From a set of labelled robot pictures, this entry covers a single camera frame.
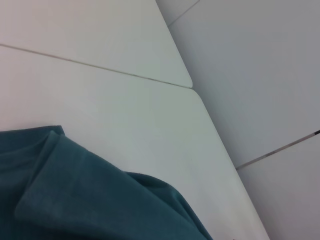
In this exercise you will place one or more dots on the teal FREE! print t-shirt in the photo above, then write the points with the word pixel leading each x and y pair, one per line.
pixel 87 195

